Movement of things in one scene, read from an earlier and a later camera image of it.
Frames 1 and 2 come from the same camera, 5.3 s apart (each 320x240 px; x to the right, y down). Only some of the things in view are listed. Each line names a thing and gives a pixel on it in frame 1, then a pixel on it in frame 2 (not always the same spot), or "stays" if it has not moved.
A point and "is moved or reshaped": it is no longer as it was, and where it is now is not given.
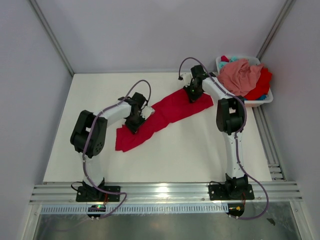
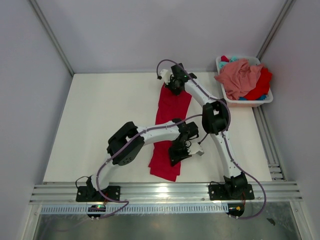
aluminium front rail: [162, 193] stays
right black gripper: [192, 98] -> [177, 92]
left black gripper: [134, 128] -> [175, 159]
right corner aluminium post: [288, 5] stays
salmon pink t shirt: [239, 76] stays
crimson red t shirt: [176, 107] is moved or reshaped
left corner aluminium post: [37, 7] stays
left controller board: [96, 208] stays
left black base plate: [92, 194] stays
